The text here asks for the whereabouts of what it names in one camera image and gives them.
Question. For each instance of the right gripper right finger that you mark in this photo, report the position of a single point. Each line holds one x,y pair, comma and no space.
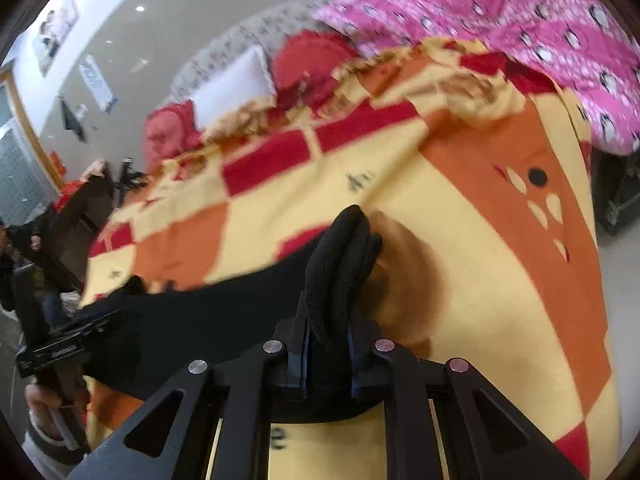
447,420

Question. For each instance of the dark wooden side table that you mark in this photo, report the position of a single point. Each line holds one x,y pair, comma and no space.
80,213

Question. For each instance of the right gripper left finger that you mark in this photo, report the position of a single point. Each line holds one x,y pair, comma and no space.
207,421

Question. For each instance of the operator left hand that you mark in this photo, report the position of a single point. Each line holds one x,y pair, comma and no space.
42,401

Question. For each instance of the floral headboard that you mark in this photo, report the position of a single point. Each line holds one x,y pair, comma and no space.
269,28

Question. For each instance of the bystander in dark clothes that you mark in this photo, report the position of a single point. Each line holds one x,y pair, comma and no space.
22,245

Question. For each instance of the white pillow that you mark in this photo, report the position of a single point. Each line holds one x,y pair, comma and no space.
246,79

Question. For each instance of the orange yellow red blanket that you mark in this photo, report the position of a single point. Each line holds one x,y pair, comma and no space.
474,168

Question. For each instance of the pink penguin quilt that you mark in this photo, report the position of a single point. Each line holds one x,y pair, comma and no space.
578,43

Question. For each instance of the white wall poster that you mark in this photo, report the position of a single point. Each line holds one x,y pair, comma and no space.
96,83

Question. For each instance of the small red ruffled cushion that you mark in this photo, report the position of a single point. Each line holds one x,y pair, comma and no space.
302,69

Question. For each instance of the framed wall photo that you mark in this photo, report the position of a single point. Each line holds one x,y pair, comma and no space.
59,18

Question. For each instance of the black tripod device on bed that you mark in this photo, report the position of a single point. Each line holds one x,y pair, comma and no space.
128,180

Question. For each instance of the black pants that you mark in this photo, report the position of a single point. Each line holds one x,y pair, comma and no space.
155,335

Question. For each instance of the large red ruffled cushion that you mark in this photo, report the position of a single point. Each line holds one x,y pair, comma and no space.
169,132

